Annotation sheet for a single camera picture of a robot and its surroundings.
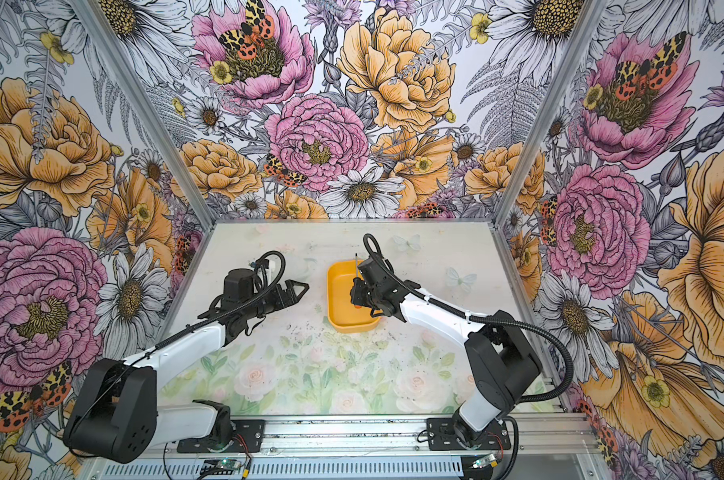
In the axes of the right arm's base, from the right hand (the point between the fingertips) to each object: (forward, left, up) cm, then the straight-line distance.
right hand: (356, 300), depth 87 cm
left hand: (+1, +16, 0) cm, 17 cm away
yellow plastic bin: (+1, +4, -12) cm, 12 cm away
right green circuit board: (-37, -30, -12) cm, 49 cm away
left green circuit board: (-36, +30, -11) cm, 48 cm away
